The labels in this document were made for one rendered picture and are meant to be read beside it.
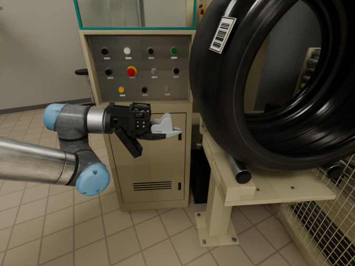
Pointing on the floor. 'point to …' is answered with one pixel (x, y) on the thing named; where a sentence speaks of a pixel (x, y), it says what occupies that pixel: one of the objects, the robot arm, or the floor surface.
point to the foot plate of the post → (205, 240)
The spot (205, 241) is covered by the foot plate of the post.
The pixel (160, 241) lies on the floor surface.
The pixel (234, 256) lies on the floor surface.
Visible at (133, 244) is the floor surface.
